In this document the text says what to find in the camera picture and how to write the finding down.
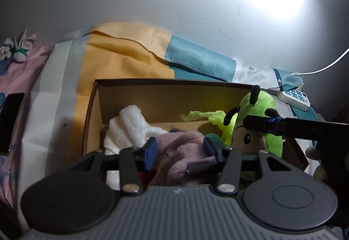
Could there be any striped colour-block bedsheet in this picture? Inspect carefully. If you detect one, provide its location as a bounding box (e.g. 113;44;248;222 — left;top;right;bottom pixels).
19;22;328;219

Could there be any person's right hand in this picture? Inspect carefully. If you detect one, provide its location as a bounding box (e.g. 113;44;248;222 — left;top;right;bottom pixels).
305;147;329;182

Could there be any white flower plush ornament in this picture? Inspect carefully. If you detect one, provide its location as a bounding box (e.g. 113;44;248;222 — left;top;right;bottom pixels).
0;28;38;63

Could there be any brown cardboard box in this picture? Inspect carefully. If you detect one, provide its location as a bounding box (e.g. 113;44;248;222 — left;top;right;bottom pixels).
82;79;310;173

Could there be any pink cloth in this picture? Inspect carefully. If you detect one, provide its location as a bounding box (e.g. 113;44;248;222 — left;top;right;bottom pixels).
0;43;55;211

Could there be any green plush toy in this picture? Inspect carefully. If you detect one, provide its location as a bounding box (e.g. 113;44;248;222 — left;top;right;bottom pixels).
222;85;286;160

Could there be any white power cable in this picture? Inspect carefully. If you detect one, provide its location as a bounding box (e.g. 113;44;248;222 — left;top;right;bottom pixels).
290;47;349;93

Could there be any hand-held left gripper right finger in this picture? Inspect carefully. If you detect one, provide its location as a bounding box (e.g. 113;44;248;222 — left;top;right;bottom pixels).
202;137;294;194

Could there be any teal soft toy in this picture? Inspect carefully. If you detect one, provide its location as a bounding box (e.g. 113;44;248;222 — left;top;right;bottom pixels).
204;133;226;148

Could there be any white towel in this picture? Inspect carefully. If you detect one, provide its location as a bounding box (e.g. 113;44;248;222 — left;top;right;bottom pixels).
103;104;170;191

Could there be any dark smartphone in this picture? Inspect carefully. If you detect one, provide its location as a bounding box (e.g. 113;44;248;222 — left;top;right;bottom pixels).
0;92;26;155

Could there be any white power strip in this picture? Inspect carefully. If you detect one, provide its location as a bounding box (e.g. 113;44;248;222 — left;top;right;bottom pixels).
275;87;311;112

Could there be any green mesh cloth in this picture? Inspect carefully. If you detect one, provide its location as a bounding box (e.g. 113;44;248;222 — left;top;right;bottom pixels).
180;110;227;145

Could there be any pink plush toy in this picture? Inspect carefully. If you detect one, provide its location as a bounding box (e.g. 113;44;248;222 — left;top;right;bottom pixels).
149;131;227;186

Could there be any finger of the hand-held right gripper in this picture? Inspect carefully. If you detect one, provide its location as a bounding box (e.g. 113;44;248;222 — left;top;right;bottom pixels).
243;115;284;136

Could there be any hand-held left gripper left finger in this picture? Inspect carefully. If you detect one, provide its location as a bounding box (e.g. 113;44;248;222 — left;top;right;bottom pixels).
69;137;159;194

